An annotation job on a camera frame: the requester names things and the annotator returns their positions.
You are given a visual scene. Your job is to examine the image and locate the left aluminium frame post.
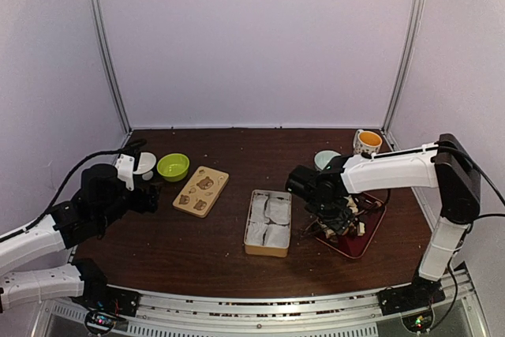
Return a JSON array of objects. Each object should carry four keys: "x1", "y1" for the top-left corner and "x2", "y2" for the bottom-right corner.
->
[{"x1": 89, "y1": 0, "x2": 132, "y2": 134}]

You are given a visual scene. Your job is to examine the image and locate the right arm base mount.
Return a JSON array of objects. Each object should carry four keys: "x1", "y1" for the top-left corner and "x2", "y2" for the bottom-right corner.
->
[{"x1": 376, "y1": 284, "x2": 446, "y2": 316}]

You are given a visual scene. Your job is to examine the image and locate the small white bowl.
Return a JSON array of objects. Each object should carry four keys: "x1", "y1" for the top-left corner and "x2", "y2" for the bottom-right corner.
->
[{"x1": 133, "y1": 152, "x2": 157, "y2": 181}]

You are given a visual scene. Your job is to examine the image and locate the aluminium frame post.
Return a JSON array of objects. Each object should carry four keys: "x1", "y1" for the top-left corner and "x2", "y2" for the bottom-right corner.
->
[
  {"x1": 382, "y1": 0, "x2": 425, "y2": 135},
  {"x1": 89, "y1": 0, "x2": 132, "y2": 134}
]

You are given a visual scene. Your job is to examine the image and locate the pale green ceramic bowl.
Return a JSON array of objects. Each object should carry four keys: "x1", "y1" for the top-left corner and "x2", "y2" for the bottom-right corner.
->
[{"x1": 314, "y1": 150, "x2": 341, "y2": 171}]

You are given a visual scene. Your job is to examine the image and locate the lime green plastic bowl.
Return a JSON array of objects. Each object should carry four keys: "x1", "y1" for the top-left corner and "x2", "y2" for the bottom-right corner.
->
[{"x1": 156, "y1": 153, "x2": 190, "y2": 182}]

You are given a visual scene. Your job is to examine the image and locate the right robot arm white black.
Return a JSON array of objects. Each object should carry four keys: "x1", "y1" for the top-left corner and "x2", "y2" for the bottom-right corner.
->
[{"x1": 285, "y1": 133, "x2": 481, "y2": 307}]

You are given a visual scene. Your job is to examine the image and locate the right aluminium frame post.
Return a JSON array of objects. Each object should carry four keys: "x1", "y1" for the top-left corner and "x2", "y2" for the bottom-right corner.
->
[{"x1": 382, "y1": 0, "x2": 425, "y2": 135}]

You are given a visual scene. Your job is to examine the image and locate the tan tin box with paper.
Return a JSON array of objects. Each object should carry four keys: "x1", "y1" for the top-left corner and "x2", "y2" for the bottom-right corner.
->
[{"x1": 243, "y1": 189, "x2": 292, "y2": 258}]

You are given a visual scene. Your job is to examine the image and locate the red rectangular tray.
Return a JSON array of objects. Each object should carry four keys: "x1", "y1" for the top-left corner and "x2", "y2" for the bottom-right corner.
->
[{"x1": 314, "y1": 190, "x2": 391, "y2": 260}]

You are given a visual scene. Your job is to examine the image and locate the patterned mug yellow inside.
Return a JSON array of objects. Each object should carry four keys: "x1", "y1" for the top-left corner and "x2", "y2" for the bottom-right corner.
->
[{"x1": 353, "y1": 129, "x2": 383, "y2": 155}]

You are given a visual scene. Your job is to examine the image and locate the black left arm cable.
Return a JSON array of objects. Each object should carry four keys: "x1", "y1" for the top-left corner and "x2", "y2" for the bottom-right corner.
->
[{"x1": 23, "y1": 138, "x2": 148, "y2": 231}]

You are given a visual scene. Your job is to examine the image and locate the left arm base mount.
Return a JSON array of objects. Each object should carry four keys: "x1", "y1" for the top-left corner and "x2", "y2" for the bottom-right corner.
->
[{"x1": 70, "y1": 283, "x2": 140, "y2": 317}]

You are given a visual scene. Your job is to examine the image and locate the tan bear tin lid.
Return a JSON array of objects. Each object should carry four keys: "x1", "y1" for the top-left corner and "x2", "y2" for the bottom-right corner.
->
[{"x1": 172, "y1": 166, "x2": 230, "y2": 218}]

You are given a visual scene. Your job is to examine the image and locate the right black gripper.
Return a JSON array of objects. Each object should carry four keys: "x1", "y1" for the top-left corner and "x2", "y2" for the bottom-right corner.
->
[{"x1": 305, "y1": 197, "x2": 356, "y2": 234}]

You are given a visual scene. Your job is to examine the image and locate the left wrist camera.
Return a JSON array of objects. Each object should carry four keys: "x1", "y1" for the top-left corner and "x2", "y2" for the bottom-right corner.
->
[{"x1": 114, "y1": 154, "x2": 135, "y2": 191}]

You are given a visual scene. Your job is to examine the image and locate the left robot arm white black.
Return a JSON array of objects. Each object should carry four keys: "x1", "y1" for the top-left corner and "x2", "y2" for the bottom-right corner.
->
[{"x1": 1, "y1": 163, "x2": 159, "y2": 311}]

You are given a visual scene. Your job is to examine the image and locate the metal tongs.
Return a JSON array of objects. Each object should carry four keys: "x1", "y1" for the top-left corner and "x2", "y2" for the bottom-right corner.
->
[{"x1": 299, "y1": 221, "x2": 327, "y2": 239}]

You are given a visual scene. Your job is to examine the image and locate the front aluminium rail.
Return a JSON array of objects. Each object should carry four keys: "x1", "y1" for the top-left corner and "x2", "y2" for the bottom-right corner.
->
[{"x1": 39, "y1": 269, "x2": 486, "y2": 337}]

